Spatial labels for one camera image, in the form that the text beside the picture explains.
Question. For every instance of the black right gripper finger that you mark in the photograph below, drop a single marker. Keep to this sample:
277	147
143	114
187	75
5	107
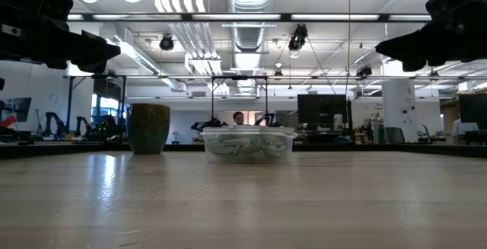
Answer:
414	66
411	47

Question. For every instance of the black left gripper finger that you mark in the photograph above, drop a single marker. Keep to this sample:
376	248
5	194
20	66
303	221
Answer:
95	67
99	49

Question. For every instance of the white column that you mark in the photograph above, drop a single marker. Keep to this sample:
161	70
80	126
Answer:
399	108

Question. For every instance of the grey office chair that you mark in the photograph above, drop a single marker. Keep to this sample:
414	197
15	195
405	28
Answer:
395	135

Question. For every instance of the person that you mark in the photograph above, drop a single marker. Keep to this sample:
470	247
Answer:
464	127
238	118

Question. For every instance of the dark green cup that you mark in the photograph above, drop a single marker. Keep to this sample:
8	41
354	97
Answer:
148	127

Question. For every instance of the red object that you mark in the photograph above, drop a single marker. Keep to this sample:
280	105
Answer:
7	122

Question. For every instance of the clear plastic bin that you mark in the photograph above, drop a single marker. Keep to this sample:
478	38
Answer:
249	130

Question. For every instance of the white rectangular ceiling duct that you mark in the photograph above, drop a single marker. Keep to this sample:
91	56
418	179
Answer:
144	64

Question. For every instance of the black background rig frame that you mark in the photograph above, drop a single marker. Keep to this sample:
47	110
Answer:
69	108
212	100

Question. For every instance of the black ceiling camera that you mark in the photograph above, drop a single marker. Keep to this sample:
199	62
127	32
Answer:
166	43
298	37
364	71

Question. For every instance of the dark wall picture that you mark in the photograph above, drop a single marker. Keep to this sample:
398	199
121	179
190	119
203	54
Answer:
19	108

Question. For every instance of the black table edge frame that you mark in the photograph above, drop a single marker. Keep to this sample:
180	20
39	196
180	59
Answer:
57	149

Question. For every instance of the black overhead frame bar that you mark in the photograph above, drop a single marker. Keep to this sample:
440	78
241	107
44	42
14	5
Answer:
186	17

